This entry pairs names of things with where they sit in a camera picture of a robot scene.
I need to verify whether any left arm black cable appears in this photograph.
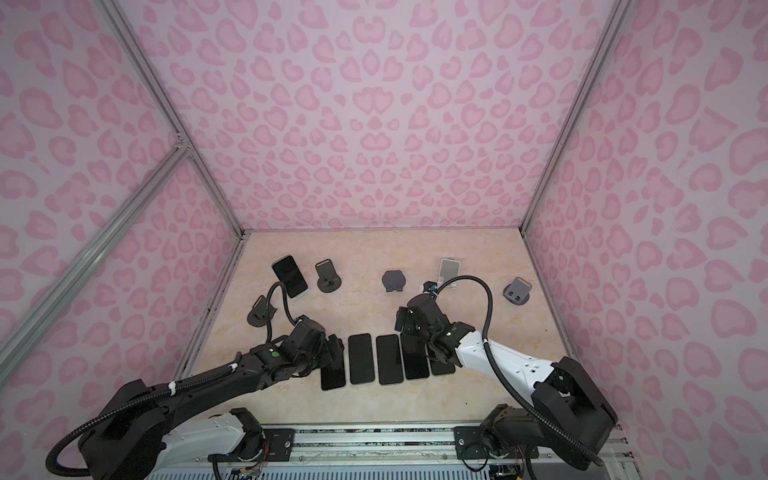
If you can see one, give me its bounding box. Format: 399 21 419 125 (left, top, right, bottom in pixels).
45 280 301 478

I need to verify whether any dark round phone stand centre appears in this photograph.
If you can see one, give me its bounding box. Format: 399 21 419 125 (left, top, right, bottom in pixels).
382 270 407 293

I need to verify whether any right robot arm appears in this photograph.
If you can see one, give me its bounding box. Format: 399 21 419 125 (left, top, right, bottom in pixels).
395 293 617 471

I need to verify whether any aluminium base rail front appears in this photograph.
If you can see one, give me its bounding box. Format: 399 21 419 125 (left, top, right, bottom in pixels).
113 419 631 480

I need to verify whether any aluminium frame post back right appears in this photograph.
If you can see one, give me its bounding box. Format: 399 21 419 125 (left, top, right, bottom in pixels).
519 0 636 238

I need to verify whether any blue-edged smartphone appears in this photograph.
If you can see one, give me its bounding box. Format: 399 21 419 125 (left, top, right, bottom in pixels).
348 333 375 385

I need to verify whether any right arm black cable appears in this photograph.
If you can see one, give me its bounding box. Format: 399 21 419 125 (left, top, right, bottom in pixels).
434 274 606 468

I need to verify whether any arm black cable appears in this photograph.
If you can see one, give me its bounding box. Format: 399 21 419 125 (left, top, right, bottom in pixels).
434 274 606 468
45 280 301 478

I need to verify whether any grey-edged smartphone front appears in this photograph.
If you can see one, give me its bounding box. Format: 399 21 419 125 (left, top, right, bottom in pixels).
400 333 430 380

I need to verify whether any green-edged smartphone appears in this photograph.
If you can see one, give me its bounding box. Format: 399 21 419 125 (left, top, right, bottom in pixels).
429 359 456 376
271 255 308 299

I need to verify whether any pink-edged smartphone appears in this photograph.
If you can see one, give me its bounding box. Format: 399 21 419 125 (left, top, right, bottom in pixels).
376 334 404 385

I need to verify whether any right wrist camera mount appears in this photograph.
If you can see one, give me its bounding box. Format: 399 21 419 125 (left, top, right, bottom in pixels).
423 281 438 295

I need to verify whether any dark round front phone stand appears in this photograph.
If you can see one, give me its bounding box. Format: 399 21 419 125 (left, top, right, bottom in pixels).
246 295 277 328

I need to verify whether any dark round phone stand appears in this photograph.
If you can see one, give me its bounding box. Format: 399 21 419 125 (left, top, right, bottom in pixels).
382 270 407 293
246 295 277 328

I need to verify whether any dark round stand back left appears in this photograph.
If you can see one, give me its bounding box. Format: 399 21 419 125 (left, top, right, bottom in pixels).
315 259 342 294

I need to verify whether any silver smartphone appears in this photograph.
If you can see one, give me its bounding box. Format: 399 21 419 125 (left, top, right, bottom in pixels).
321 364 346 391

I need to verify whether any aluminium frame post back left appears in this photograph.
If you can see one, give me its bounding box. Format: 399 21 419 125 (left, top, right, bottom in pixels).
93 0 245 239

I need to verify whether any aluminium diagonal frame beam left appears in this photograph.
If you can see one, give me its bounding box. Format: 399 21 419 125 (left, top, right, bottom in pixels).
1 141 189 385

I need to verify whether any white folding phone stand right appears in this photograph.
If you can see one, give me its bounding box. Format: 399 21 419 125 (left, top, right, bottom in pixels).
437 258 461 287

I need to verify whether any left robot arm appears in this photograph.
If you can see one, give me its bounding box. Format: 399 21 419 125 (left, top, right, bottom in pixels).
78 316 344 479

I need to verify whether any grey round stand right side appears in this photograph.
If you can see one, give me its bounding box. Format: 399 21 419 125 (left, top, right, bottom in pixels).
503 277 533 306

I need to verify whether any aluminium frame post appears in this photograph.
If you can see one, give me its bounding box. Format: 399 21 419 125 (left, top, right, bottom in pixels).
519 0 636 238
93 0 245 239

